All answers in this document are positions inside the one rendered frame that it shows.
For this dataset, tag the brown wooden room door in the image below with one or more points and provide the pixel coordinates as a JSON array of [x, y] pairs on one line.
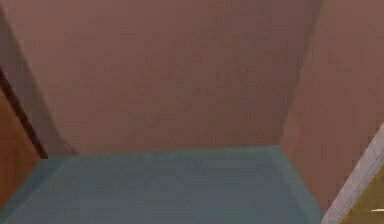
[[13, 146]]

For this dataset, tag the yellow door with grey frame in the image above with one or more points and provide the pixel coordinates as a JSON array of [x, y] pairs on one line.
[[363, 196]]

